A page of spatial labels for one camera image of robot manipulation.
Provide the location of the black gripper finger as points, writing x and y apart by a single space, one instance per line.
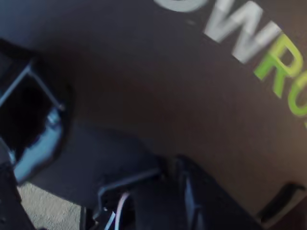
9 210
216 210

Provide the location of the small black block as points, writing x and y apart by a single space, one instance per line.
280 203

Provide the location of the dark grey WOWROBO mat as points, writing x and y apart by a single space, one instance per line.
168 95

